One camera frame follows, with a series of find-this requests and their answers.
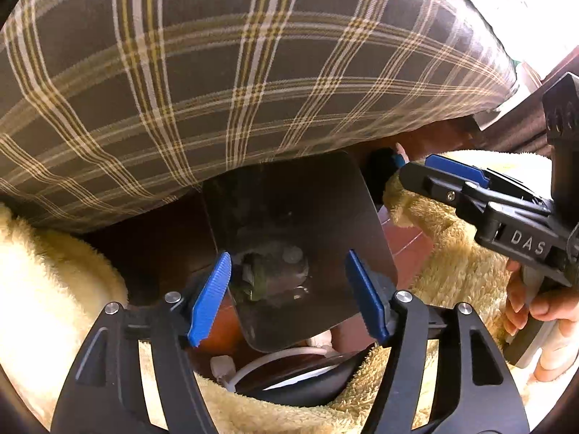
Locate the person's right hand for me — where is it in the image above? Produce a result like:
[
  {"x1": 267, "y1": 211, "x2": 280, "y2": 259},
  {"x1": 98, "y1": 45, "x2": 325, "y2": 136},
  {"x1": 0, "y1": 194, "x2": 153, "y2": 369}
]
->
[{"x1": 503, "y1": 260, "x2": 578, "y2": 382}]

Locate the brown plaid trousers leg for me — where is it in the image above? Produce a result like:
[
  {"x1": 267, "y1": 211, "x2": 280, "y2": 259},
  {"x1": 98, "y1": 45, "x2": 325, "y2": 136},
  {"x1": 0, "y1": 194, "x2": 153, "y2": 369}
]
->
[{"x1": 1, "y1": 0, "x2": 516, "y2": 233}]

